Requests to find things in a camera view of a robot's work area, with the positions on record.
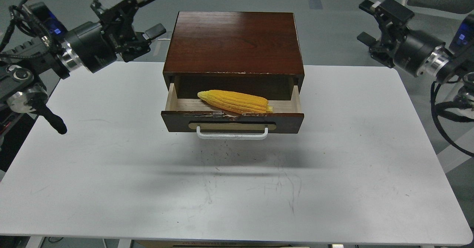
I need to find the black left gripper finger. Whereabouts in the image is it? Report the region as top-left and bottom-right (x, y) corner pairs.
(135, 23), (167, 44)
(90, 0), (155, 23)

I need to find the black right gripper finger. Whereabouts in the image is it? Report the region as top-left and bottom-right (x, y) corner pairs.
(358, 0), (414, 37)
(357, 32), (381, 50)

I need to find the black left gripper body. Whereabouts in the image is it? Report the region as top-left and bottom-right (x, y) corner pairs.
(67, 10), (152, 73)

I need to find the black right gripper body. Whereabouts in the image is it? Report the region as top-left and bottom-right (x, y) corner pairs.
(369, 30), (446, 77)

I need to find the wooden drawer with white handle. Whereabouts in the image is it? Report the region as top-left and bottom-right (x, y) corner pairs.
(161, 83), (304, 138)

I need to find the yellow corn cob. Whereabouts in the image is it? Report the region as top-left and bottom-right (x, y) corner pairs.
(197, 90), (274, 114)

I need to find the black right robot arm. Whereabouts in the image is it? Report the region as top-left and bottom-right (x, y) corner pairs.
(357, 0), (473, 157)

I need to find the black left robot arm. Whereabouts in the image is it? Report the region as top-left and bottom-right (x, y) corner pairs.
(1, 0), (167, 172)

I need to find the dark wooden drawer cabinet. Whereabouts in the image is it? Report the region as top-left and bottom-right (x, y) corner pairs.
(163, 11), (304, 100)

